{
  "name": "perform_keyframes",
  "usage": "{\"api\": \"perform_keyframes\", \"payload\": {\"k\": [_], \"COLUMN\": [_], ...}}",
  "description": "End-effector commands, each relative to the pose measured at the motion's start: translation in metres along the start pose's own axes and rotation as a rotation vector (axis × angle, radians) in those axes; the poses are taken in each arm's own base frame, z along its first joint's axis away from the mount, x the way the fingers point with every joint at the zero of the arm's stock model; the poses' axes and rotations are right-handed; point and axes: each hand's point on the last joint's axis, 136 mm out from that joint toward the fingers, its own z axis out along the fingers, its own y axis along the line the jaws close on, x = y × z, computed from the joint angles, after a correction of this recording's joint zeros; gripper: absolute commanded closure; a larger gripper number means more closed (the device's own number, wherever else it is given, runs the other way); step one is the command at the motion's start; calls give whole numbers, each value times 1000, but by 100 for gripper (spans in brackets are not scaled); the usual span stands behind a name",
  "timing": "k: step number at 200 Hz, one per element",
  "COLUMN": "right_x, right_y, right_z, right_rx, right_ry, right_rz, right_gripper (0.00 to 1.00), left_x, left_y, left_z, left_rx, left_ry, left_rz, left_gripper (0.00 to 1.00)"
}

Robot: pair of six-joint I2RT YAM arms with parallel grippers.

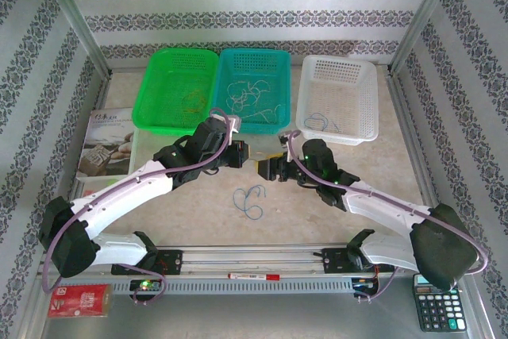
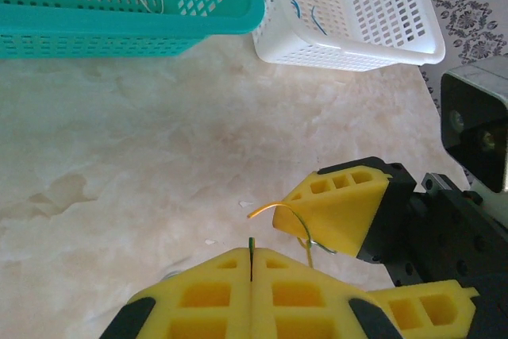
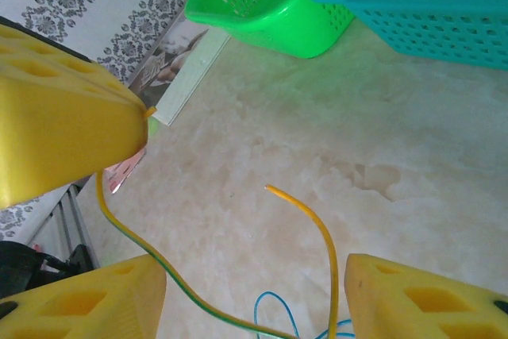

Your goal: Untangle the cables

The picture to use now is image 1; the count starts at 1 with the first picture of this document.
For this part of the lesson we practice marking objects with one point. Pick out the rubber bands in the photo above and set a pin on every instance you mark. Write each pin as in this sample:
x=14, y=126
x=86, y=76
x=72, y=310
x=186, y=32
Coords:
x=230, y=93
x=235, y=200

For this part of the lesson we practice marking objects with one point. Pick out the white plastic basket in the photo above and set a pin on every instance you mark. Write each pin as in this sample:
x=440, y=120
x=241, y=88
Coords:
x=337, y=89

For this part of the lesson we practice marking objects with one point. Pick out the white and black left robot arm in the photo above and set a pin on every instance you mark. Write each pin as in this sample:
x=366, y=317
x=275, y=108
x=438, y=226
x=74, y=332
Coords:
x=131, y=188

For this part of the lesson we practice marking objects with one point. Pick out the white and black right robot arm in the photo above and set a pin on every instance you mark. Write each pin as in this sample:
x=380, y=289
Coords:
x=381, y=208

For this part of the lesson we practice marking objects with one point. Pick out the green plastic basket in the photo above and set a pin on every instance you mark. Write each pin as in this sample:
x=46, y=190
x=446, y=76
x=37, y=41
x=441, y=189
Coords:
x=170, y=81

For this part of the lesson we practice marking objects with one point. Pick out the teal plastic basket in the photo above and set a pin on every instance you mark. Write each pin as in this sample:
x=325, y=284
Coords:
x=254, y=69

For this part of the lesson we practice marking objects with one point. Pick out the book with photo cover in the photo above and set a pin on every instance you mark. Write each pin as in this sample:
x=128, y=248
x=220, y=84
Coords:
x=105, y=140

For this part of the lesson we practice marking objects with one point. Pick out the red and white marker pen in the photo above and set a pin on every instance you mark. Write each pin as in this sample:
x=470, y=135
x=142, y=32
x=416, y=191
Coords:
x=254, y=276

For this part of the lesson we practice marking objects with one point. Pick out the pink printed card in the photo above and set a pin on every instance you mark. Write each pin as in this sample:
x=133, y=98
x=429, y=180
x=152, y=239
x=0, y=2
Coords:
x=89, y=193

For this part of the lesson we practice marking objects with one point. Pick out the left controller board green light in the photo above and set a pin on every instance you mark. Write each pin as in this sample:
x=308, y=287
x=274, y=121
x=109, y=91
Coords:
x=146, y=285

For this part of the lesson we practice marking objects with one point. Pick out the black desk calculator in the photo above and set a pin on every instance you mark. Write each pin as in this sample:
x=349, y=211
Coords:
x=438, y=311

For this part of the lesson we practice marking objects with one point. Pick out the red paper packet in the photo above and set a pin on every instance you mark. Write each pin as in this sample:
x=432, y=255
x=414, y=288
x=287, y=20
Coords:
x=81, y=301

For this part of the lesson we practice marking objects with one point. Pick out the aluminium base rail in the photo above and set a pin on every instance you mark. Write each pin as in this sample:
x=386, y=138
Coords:
x=254, y=257

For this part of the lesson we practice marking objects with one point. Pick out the aluminium side rail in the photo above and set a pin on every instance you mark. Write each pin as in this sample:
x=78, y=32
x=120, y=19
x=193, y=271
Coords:
x=416, y=148
x=99, y=97

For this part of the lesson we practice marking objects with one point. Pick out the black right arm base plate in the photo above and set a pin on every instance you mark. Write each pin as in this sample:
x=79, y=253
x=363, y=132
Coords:
x=337, y=261

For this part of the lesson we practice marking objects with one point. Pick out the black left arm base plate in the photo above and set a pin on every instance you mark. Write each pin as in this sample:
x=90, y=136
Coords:
x=168, y=261

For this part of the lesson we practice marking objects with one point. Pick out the aluminium frame post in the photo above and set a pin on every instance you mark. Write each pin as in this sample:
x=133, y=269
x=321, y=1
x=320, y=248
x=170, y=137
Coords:
x=71, y=13
x=426, y=13

